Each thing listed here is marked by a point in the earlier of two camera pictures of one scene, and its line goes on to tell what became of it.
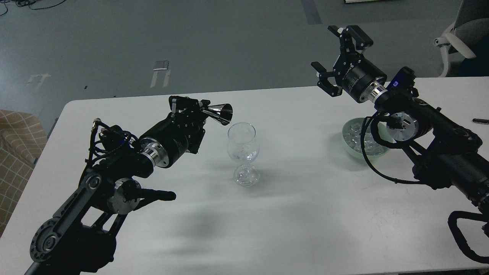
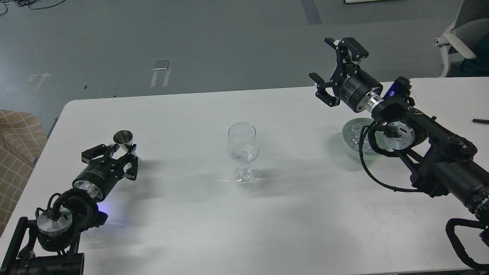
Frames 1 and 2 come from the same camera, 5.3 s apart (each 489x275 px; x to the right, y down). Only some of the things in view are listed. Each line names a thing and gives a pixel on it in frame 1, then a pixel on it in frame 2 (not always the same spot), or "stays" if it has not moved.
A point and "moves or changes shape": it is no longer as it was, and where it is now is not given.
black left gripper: x=167 y=143 -> x=99 y=178
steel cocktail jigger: x=222 y=113 moves or changes shape
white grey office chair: x=464 y=45 stays
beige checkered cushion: x=22 y=139 stays
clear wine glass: x=243 y=146 stays
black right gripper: x=359 y=77 -> x=358 y=91
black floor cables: x=25 y=3 stays
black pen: x=486 y=121 stays
